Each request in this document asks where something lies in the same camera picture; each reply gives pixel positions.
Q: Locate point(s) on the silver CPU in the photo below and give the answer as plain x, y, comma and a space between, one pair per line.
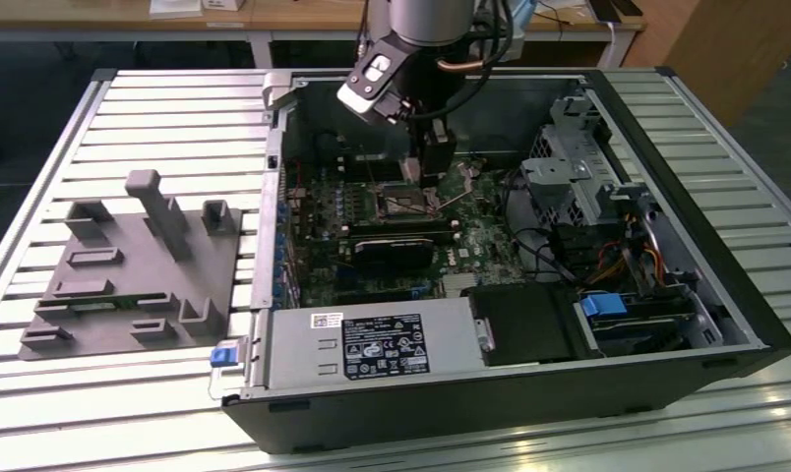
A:
413, 169

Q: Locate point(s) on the green motherboard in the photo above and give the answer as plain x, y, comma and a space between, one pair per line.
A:
481, 236

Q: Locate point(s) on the blue case latch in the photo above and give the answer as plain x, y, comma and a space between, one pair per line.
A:
224, 357

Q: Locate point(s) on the black PC case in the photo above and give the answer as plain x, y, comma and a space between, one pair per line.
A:
435, 418

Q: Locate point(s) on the hard disk in blue carrier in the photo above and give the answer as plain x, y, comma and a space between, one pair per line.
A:
603, 305

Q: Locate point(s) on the grey parts rack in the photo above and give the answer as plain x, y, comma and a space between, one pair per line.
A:
140, 275

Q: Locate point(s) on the black flat device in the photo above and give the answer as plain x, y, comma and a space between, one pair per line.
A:
605, 10

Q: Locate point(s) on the wooden desk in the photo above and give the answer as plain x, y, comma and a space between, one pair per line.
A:
74, 24

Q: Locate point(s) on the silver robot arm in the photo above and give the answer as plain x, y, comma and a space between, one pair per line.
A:
421, 19

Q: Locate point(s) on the silver chipset heat sink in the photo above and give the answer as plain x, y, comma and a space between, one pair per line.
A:
460, 284

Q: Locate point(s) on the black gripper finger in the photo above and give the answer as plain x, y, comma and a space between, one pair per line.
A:
440, 152

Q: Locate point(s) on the black plastic drive box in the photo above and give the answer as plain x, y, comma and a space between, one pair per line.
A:
533, 324

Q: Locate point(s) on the CPU socket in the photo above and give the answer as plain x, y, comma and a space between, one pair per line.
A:
396, 204

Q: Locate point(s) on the white box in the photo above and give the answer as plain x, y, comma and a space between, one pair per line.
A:
224, 5
176, 7

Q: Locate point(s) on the silver power supply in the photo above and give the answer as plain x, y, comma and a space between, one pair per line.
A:
304, 354

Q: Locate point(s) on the wooden cabinet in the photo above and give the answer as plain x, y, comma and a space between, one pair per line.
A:
731, 59

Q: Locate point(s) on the metal drive cage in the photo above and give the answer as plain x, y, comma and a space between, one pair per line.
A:
567, 196

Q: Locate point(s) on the black graphics card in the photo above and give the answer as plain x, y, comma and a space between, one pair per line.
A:
396, 258

